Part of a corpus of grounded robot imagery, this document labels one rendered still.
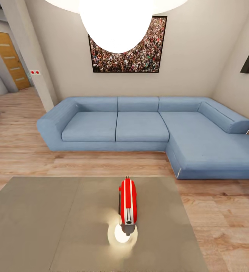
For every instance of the coffee table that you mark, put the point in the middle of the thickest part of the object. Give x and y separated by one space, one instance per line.
72 224

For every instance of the sofa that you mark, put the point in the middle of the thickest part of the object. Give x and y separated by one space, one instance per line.
202 138

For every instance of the picture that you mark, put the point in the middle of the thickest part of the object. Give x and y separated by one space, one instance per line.
143 58

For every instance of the door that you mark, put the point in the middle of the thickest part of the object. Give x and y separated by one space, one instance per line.
12 62

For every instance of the radio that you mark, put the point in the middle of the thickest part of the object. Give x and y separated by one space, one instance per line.
127 202

